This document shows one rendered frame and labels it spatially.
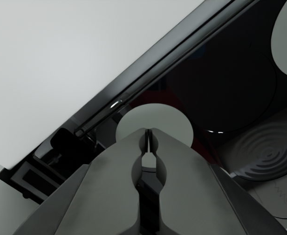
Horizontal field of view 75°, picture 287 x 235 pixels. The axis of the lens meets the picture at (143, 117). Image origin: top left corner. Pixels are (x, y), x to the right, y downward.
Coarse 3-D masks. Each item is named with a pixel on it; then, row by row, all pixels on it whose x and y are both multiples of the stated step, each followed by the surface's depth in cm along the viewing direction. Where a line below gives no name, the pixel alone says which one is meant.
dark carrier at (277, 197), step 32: (224, 32) 18; (256, 32) 18; (192, 64) 20; (224, 64) 20; (256, 64) 20; (160, 96) 22; (192, 96) 22; (224, 96) 22; (256, 96) 21; (96, 128) 24; (192, 128) 24; (224, 128) 24; (256, 128) 23; (224, 160) 26; (256, 160) 26; (256, 192) 28
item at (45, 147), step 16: (64, 128) 27; (48, 144) 23; (80, 144) 29; (32, 160) 21; (48, 160) 22; (64, 160) 24; (48, 176) 22; (64, 176) 22; (144, 192) 34; (144, 224) 29
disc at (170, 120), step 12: (144, 108) 22; (156, 108) 22; (168, 108) 22; (120, 120) 23; (132, 120) 23; (144, 120) 23; (156, 120) 23; (168, 120) 23; (180, 120) 23; (120, 132) 24; (132, 132) 24; (168, 132) 24; (180, 132) 24; (192, 132) 24; (144, 156) 26
